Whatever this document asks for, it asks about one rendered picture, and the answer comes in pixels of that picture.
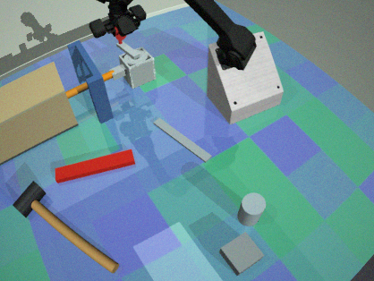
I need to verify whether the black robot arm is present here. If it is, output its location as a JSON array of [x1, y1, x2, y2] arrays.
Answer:
[[97, 0, 257, 70]]

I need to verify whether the black-headed mallet with wooden handle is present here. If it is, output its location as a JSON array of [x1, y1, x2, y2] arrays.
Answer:
[[13, 181, 119, 273]]

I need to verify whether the grey flat bar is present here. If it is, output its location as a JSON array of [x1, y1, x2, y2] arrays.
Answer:
[[153, 118, 212, 163]]

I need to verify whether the grey cylinder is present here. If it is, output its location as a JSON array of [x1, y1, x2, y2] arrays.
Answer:
[[237, 192, 266, 226]]

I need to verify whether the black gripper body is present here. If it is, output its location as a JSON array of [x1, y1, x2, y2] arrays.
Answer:
[[89, 5, 147, 38]]

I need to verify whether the red flat bar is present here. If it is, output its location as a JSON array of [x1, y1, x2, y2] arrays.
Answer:
[[55, 149, 135, 183]]

